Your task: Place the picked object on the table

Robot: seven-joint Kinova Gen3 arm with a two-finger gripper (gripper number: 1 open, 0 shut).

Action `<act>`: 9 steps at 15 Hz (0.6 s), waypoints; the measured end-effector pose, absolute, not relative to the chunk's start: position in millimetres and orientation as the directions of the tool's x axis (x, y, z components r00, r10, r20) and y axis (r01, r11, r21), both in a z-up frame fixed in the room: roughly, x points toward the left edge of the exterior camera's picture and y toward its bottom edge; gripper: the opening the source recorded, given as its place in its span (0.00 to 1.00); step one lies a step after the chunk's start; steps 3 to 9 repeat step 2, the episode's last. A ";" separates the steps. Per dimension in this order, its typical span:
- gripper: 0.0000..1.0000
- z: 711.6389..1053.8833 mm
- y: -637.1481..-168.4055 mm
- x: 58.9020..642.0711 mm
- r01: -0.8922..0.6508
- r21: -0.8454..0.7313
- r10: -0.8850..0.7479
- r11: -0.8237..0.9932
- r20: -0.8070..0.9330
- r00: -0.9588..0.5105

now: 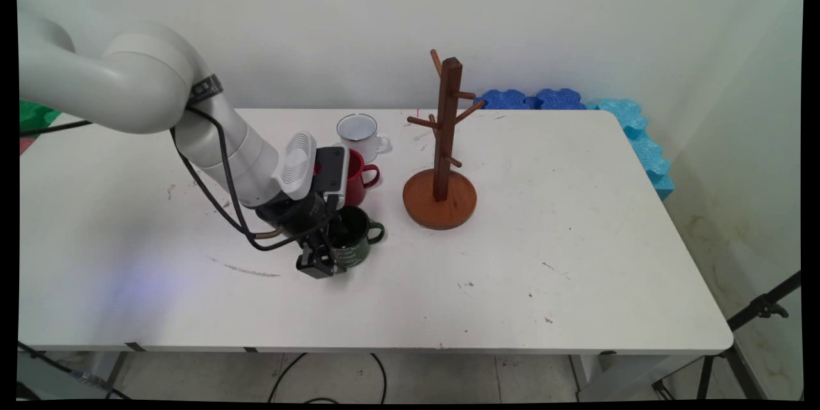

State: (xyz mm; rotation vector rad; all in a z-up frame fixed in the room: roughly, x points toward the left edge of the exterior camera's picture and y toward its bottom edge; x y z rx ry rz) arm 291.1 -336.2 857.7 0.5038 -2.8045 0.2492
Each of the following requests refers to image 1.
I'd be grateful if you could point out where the grey table leg frame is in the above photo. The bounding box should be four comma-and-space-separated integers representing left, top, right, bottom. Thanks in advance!
570, 354, 704, 402

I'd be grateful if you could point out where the green foam tile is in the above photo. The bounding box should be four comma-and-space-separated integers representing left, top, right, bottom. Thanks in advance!
19, 99, 62, 135

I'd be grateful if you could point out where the dark blue foam tile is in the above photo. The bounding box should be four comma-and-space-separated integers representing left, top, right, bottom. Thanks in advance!
535, 88, 587, 110
474, 89, 537, 110

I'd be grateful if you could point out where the red enamel mug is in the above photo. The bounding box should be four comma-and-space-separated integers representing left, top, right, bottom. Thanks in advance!
313, 149, 381, 207

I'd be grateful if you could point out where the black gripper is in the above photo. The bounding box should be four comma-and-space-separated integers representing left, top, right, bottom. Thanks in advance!
255, 191, 350, 280

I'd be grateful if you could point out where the brown wooden mug tree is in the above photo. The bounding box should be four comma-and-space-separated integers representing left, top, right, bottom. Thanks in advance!
402, 49, 486, 231

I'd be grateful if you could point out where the green enamel mug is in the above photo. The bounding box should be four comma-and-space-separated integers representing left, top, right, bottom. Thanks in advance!
327, 205, 386, 270

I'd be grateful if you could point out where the black strap band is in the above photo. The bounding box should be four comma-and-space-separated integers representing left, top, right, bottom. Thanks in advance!
188, 74, 224, 104

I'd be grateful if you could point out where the light blue foam tile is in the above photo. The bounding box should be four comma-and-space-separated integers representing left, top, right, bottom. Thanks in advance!
631, 133, 675, 201
586, 99, 649, 140

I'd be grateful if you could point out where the grey box under table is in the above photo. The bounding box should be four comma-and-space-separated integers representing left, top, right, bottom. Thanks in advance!
18, 354, 103, 401

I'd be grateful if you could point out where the black tripod stand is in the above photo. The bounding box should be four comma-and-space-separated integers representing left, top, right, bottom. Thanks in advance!
653, 271, 801, 401

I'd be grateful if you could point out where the black floor cable loop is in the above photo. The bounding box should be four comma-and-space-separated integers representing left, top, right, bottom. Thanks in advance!
268, 352, 388, 404

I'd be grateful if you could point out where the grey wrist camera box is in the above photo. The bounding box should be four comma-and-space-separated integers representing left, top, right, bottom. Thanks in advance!
314, 146, 350, 209

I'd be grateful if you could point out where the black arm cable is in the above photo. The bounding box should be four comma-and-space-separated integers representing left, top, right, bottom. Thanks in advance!
19, 106, 335, 252

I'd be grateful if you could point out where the white enamel mug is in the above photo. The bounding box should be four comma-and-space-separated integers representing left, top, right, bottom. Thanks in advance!
337, 113, 391, 164

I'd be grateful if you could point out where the black cable under table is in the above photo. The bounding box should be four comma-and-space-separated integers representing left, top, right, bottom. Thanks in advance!
18, 341, 133, 400

